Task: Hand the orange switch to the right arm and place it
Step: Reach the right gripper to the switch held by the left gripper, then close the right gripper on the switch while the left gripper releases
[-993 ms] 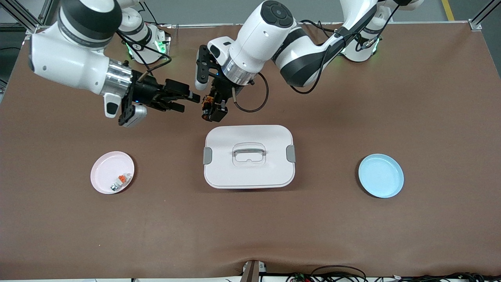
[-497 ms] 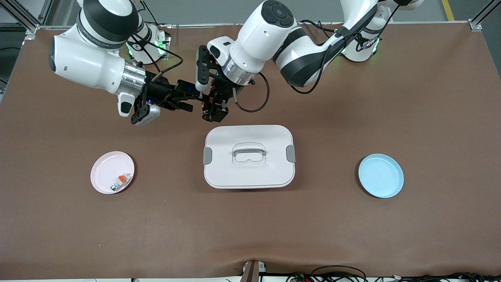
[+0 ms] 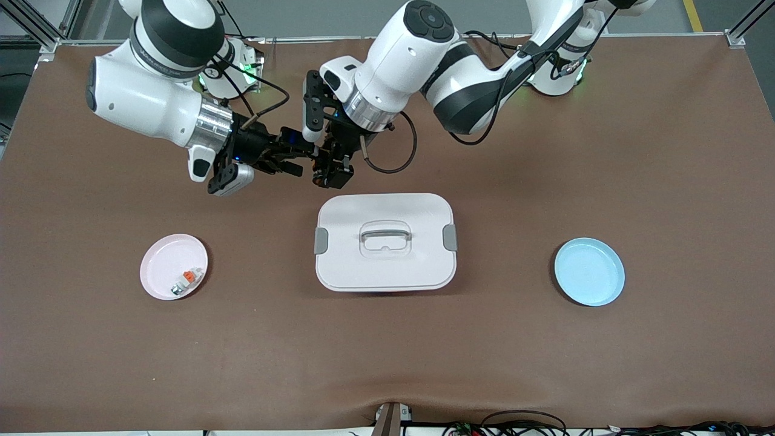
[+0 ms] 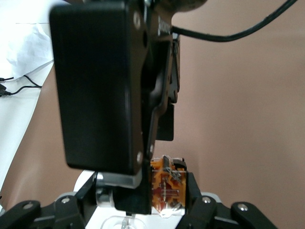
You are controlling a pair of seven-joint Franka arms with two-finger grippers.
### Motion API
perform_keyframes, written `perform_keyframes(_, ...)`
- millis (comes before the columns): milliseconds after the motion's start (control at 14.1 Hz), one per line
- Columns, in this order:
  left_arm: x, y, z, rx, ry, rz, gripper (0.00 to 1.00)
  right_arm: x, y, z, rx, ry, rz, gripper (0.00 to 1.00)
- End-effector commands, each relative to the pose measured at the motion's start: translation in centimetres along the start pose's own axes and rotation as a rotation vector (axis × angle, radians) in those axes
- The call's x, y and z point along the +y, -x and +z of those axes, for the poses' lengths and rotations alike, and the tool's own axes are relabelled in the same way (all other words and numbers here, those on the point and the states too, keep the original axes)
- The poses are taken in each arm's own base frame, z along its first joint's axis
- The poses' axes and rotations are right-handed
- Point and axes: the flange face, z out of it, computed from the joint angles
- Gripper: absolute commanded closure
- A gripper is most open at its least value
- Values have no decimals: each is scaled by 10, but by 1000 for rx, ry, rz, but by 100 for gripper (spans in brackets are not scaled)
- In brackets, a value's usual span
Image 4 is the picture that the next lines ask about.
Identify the brown table cover mat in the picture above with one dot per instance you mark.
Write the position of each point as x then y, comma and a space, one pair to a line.
238, 119

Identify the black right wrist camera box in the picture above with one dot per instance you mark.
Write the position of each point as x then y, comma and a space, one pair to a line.
95, 83

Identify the white crumpled sheet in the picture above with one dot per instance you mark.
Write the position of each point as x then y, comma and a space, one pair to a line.
23, 47

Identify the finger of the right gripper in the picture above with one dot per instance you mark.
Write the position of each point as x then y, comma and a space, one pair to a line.
135, 200

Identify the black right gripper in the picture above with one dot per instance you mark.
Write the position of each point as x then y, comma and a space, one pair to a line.
159, 59

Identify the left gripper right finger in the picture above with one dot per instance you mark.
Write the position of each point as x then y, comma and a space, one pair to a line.
214, 214

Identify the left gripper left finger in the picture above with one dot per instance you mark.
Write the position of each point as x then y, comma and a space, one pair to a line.
47, 214

